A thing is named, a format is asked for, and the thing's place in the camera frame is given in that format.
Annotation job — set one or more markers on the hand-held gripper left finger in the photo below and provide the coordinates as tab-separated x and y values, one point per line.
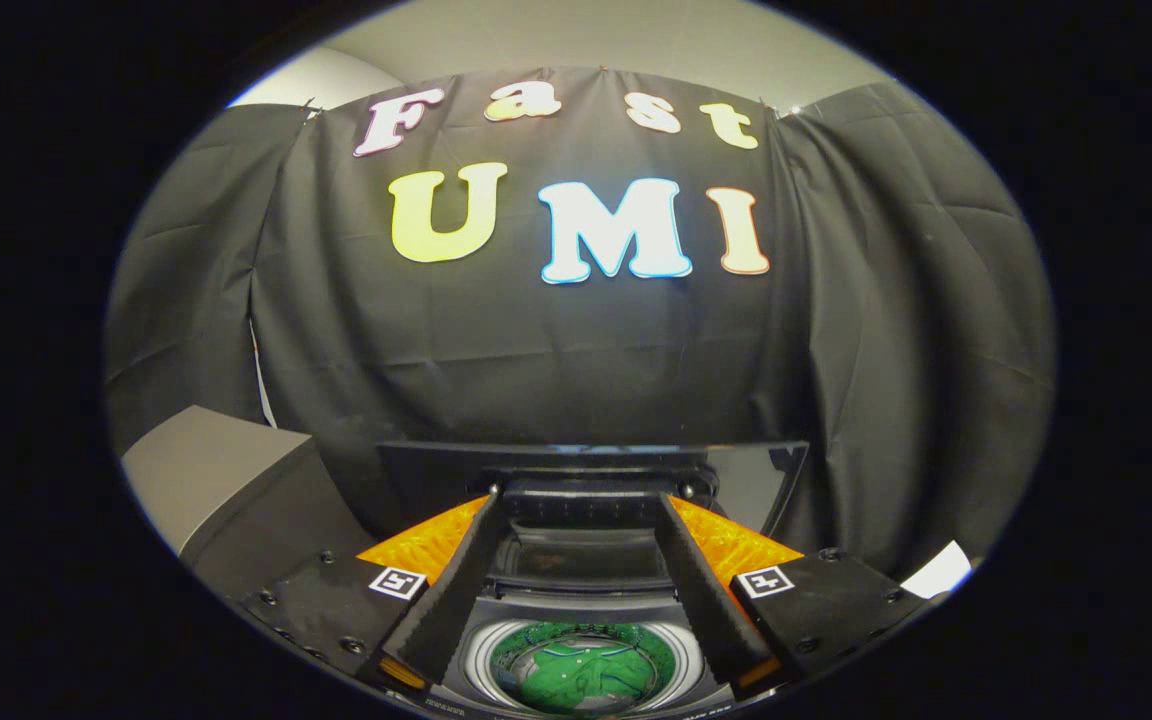
451	600

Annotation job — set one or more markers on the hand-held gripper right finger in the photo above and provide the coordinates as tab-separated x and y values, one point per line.
711	600

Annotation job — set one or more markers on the green polo shirt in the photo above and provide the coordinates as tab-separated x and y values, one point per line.
576	675

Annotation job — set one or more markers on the white paper sheet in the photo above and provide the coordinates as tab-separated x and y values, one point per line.
936	572

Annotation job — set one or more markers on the black backdrop cloth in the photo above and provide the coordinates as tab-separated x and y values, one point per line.
536	350

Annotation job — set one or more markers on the grey box stand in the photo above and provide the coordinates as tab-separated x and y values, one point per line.
216	470

